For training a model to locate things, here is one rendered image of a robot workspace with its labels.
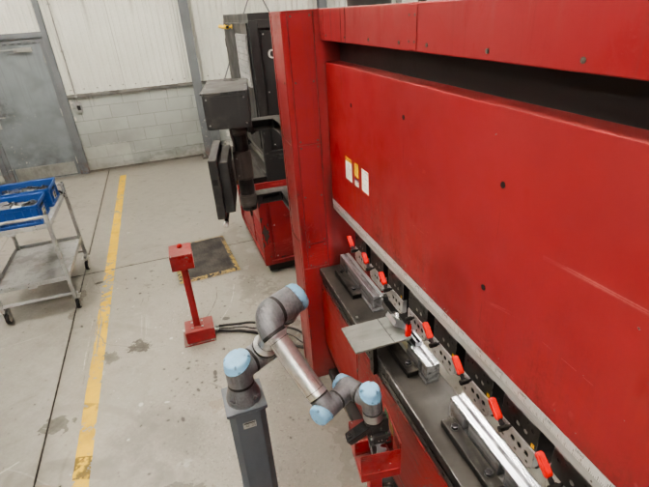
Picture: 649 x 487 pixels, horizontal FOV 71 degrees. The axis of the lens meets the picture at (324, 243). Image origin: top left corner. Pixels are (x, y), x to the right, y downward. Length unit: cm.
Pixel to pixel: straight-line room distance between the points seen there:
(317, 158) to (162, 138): 647
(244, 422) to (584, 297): 152
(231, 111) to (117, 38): 620
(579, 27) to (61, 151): 847
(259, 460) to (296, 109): 173
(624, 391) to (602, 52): 67
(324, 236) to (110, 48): 650
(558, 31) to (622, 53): 16
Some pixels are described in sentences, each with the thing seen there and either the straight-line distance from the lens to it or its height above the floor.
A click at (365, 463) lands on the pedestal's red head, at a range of 191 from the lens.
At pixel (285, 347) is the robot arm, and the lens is 167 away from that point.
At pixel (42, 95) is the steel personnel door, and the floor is 134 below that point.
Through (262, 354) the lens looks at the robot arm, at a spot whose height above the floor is 99.
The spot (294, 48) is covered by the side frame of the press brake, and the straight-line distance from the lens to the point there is 243.
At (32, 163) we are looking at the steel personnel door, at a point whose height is 29.
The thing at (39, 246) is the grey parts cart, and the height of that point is 33.
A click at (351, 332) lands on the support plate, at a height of 100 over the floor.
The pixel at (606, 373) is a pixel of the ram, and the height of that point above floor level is 157.
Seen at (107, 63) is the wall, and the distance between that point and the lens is 868.
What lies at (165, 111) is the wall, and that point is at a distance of 876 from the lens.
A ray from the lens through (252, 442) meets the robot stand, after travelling 228.
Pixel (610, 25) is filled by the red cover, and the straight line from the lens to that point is 101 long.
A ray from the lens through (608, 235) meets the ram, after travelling 106.
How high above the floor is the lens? 230
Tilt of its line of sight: 27 degrees down
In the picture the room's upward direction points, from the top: 4 degrees counter-clockwise
